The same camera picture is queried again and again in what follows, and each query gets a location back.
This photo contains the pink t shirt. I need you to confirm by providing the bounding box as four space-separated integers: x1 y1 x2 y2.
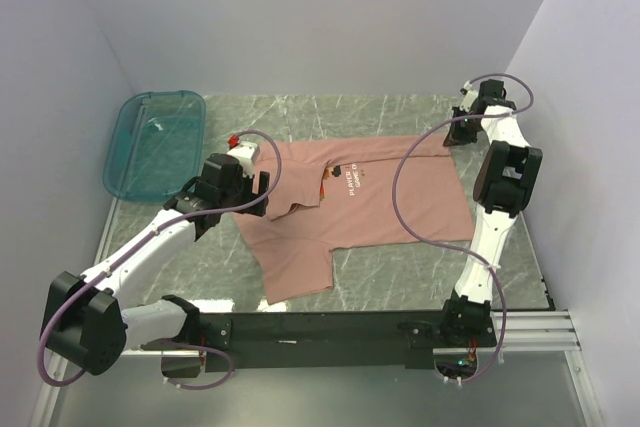
234 134 474 303

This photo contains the teal transparent plastic bin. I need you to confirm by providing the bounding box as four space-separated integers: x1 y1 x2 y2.
103 90 206 203

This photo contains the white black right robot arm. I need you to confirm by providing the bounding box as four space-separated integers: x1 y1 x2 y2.
438 74 543 346

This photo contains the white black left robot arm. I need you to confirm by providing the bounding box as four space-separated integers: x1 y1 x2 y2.
38 142 273 375

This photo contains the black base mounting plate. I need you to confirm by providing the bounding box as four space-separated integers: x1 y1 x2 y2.
142 311 499 373

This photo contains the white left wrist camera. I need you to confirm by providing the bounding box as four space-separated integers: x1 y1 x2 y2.
227 134 260 171

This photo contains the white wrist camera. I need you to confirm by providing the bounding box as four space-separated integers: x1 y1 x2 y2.
227 134 260 171
460 81 478 112

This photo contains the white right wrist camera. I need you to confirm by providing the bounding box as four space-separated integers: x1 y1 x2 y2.
460 81 478 112

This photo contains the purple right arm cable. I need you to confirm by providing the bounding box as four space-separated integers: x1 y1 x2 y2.
392 72 535 388

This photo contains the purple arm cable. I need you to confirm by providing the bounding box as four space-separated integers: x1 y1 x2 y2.
37 129 284 391
392 72 535 388

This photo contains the aluminium left side rail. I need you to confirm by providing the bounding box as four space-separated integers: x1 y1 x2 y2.
94 198 119 264

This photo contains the aluminium front frame rail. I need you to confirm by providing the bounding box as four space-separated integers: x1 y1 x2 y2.
121 311 581 356

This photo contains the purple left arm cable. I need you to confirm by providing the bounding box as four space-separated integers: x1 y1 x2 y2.
37 129 284 391

